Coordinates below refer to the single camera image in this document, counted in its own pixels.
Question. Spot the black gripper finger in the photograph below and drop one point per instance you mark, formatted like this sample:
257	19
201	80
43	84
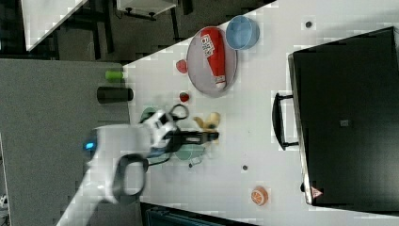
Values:
208	136

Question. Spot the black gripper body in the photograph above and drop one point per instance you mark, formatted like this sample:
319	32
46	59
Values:
176	139

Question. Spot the yellow plush peeled banana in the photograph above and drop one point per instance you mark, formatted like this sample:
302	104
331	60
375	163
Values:
210	124

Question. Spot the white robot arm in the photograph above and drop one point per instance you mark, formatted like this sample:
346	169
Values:
120	155

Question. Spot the green mug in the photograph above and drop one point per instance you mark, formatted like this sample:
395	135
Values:
191	154

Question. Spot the small red strawberry toy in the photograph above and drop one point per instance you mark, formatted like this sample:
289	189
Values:
184	97

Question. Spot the grey round plate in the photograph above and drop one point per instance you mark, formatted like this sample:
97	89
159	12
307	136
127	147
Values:
199	71

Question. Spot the large red strawberry toy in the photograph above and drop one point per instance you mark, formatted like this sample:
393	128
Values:
181	66

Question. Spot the orange slice toy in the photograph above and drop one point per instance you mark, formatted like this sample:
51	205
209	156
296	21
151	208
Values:
259	195

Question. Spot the black cylinder roll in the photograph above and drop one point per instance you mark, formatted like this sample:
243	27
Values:
109	95

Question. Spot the green cylinder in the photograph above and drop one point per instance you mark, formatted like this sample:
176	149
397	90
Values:
113	76

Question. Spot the red plush ketchup bottle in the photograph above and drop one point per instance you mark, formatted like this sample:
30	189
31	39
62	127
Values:
212	45

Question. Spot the blue bowl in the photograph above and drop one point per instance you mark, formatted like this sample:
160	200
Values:
242	33

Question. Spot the black toaster oven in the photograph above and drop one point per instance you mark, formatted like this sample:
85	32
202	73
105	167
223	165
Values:
345	96

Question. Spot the blue metal frame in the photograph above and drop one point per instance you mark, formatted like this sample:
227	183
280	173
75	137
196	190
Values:
157	215

